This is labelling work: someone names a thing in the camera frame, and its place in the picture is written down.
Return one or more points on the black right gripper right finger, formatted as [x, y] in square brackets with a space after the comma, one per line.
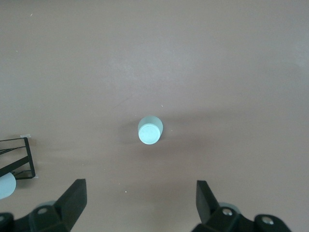
[207, 203]

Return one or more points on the mint green plastic cup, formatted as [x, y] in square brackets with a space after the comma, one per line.
[149, 133]

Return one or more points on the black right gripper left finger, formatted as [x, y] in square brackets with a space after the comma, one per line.
[72, 200]

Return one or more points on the grey plastic cup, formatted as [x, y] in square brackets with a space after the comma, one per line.
[6, 184]

